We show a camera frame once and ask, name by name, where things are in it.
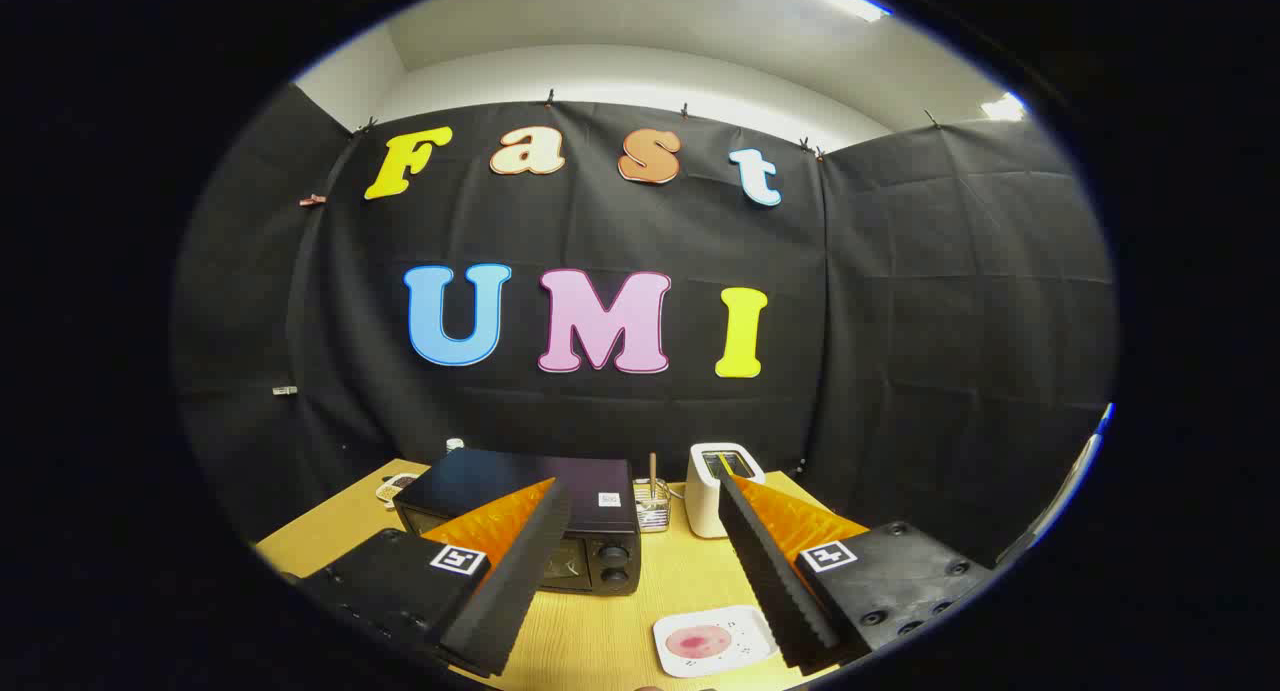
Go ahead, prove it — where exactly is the black toaster oven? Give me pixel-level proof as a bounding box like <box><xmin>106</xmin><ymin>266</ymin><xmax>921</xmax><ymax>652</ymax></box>
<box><xmin>392</xmin><ymin>447</ymin><xmax>643</xmax><ymax>598</ymax></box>

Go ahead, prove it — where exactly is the white bread toaster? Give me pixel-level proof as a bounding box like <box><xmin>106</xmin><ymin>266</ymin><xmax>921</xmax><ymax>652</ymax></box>
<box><xmin>686</xmin><ymin>442</ymin><xmax>767</xmax><ymax>540</ymax></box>

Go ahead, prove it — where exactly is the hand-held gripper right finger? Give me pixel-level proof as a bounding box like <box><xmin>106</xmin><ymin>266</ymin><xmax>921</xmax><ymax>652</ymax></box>
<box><xmin>716</xmin><ymin>471</ymin><xmax>993</xmax><ymax>674</ymax></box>

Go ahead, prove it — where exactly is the white square plate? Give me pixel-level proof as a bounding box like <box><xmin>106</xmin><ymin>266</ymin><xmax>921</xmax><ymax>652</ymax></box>
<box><xmin>652</xmin><ymin>605</ymin><xmax>781</xmax><ymax>679</ymax></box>

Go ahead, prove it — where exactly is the round pink ham slice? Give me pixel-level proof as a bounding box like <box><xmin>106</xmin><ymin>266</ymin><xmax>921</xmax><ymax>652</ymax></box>
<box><xmin>666</xmin><ymin>625</ymin><xmax>733</xmax><ymax>660</ymax></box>

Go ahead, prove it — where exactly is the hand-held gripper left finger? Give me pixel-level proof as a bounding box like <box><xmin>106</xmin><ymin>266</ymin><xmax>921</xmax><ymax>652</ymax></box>
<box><xmin>290</xmin><ymin>477</ymin><xmax>573</xmax><ymax>680</ymax></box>

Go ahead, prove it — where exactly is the small wire basket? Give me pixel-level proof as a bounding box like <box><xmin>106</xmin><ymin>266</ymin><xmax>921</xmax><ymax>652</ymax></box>
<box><xmin>634</xmin><ymin>477</ymin><xmax>671</xmax><ymax>534</ymax></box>

